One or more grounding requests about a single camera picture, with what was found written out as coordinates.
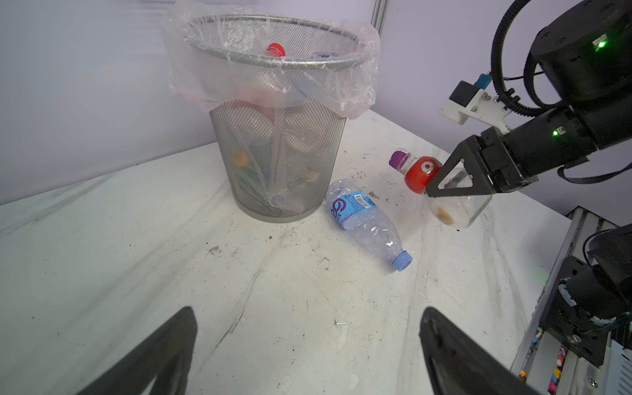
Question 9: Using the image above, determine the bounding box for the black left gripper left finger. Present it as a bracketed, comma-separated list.
[79, 306, 198, 394]

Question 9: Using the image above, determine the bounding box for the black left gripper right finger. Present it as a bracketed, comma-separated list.
[419, 307, 536, 395]

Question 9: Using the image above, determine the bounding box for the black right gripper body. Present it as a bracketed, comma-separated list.
[473, 105, 631, 193]

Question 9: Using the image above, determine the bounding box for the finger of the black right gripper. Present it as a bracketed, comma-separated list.
[426, 137, 494, 198]

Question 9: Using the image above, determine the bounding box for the red label bottle purple cap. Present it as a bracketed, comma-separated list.
[388, 150, 443, 194]

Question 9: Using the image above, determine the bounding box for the clear brownish crushed bottle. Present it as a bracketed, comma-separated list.
[427, 166, 492, 229]

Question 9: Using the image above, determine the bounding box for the large clear bottle light-blue label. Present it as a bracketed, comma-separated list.
[325, 179, 413, 272]

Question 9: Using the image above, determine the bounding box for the grey mesh waste bin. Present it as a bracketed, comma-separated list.
[187, 14, 364, 224]

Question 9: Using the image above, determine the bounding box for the clear plastic bin liner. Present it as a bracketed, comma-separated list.
[162, 1, 380, 119]

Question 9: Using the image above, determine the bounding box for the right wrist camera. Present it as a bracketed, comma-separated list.
[440, 73, 511, 135]

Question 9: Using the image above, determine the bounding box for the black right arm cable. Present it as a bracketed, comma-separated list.
[490, 0, 559, 118]

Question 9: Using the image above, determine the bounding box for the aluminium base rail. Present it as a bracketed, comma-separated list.
[510, 207, 631, 394]

